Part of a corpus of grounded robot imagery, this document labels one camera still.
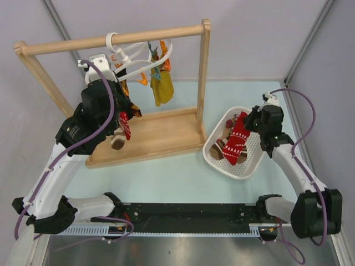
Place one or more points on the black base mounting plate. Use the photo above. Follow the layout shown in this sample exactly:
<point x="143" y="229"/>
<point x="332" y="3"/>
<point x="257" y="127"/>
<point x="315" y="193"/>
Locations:
<point x="182" y="215"/>

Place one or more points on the wooden clothes rack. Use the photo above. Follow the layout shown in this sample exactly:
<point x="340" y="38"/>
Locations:
<point x="156" y="135"/>

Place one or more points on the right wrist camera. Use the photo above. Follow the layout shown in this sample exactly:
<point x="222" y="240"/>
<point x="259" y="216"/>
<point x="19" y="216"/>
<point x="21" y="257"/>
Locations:
<point x="270" y="99"/>

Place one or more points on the white perforated plastic basket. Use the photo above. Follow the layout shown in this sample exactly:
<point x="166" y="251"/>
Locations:
<point x="254" y="153"/>

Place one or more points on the yellow-orange peg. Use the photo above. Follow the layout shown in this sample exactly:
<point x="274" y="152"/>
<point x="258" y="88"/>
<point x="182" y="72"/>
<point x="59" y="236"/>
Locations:
<point x="143" y="80"/>

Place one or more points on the brown striped sock in basket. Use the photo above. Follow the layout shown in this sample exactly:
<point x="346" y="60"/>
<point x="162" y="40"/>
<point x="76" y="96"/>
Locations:
<point x="216" y="149"/>

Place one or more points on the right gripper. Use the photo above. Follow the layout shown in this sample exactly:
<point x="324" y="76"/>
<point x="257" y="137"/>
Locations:
<point x="255" y="112"/>

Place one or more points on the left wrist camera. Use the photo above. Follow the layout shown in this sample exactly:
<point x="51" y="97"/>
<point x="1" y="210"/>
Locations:
<point x="102" y="63"/>

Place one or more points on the white plastic clip hanger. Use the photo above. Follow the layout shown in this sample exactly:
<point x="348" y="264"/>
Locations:
<point x="133" y="59"/>

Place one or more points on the white slotted cable duct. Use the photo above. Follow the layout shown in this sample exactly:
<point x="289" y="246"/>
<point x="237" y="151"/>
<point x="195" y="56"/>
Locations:
<point x="116" y="230"/>

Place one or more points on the red patterned sock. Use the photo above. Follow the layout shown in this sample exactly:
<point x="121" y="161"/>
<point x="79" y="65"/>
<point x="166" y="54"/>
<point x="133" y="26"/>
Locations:
<point x="235" y="150"/>
<point x="123" y="119"/>

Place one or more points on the brown striped hanging sock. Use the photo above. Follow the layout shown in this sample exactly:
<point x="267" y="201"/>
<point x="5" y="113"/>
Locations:
<point x="118" y="140"/>

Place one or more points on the teal peg far side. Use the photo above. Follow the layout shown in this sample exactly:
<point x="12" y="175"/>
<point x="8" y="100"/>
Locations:
<point x="154" y="52"/>

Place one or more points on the black argyle sock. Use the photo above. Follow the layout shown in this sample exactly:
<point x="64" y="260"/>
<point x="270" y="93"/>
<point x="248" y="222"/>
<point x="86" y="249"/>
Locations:
<point x="132" y="110"/>

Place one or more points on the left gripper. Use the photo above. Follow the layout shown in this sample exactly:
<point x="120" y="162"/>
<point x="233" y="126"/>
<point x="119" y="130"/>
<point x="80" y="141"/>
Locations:
<point x="117" y="86"/>

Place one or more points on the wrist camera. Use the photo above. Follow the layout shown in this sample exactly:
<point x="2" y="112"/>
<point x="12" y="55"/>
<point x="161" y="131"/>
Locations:
<point x="102" y="63"/>
<point x="270" y="99"/>

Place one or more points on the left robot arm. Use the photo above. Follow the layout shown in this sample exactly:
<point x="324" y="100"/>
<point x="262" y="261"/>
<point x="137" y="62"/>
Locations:
<point x="95" y="118"/>

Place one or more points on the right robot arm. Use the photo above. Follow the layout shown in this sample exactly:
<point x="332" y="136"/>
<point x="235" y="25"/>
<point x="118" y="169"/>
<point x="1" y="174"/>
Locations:
<point x="318" y="209"/>

